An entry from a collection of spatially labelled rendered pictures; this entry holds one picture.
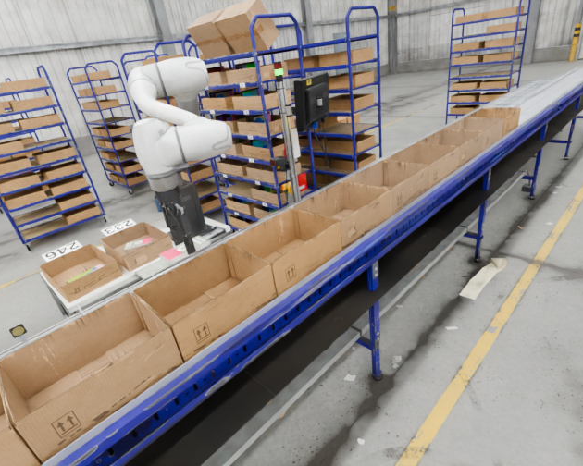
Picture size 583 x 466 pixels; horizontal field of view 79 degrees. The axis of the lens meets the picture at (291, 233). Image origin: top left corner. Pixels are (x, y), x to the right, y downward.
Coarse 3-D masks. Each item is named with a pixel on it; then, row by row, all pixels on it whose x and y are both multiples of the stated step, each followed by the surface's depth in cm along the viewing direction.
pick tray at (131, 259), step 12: (132, 228) 229; (144, 228) 234; (156, 228) 218; (108, 240) 220; (120, 240) 225; (132, 240) 229; (156, 240) 224; (168, 240) 207; (108, 252) 214; (120, 252) 216; (132, 252) 194; (144, 252) 198; (156, 252) 204; (120, 264) 204; (132, 264) 195
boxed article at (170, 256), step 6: (198, 240) 126; (204, 240) 125; (180, 246) 124; (198, 246) 122; (204, 246) 124; (162, 252) 121; (168, 252) 121; (174, 252) 120; (180, 252) 119; (186, 252) 119; (162, 258) 120; (168, 258) 117; (174, 258) 117; (180, 258) 118
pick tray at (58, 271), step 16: (64, 256) 203; (80, 256) 209; (96, 256) 213; (48, 272) 199; (64, 272) 203; (80, 272) 200; (96, 272) 181; (112, 272) 188; (64, 288) 172; (80, 288) 177; (96, 288) 183
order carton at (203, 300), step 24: (192, 264) 136; (216, 264) 144; (240, 264) 141; (264, 264) 128; (144, 288) 124; (168, 288) 131; (192, 288) 138; (216, 288) 144; (240, 288) 117; (264, 288) 125; (168, 312) 133; (192, 312) 106; (216, 312) 112; (240, 312) 119; (192, 336) 108; (216, 336) 115
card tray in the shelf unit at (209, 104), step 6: (204, 102) 323; (210, 102) 315; (216, 102) 309; (222, 102) 301; (228, 102) 300; (204, 108) 328; (210, 108) 320; (216, 108) 313; (222, 108) 305; (228, 108) 302
